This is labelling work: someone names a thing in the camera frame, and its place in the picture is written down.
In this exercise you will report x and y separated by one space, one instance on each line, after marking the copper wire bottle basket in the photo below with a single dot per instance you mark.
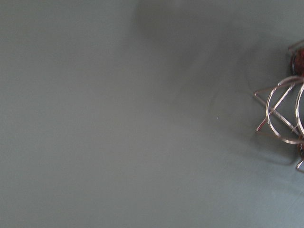
284 109

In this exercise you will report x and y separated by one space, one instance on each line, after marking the tea bottle dark liquid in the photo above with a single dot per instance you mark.
297 62

